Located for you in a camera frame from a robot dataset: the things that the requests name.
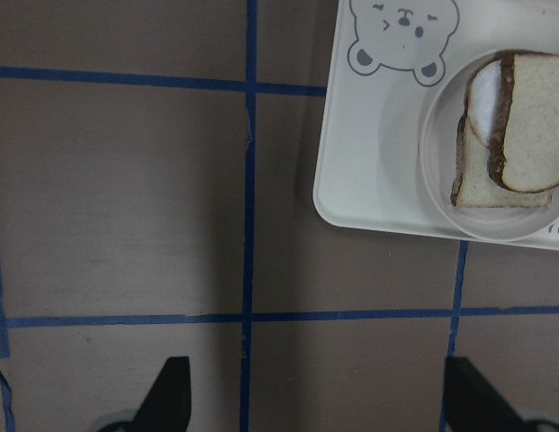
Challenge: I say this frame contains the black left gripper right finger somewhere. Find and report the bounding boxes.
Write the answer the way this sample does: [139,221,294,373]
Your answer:
[443,356,524,431]

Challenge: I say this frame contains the cream round plate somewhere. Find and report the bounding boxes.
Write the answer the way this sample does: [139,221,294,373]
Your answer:
[418,50,559,250]

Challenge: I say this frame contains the cream bear tray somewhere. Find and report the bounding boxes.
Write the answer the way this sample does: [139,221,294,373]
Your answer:
[313,1,559,240]

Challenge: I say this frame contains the white bread slice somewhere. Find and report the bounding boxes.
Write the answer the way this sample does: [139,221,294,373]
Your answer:
[488,52,559,194]

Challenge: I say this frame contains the bread slice on plate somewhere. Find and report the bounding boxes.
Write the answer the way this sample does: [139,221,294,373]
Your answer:
[450,116,552,208]

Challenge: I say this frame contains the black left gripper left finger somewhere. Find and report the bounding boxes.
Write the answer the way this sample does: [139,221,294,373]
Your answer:
[130,356,190,431]

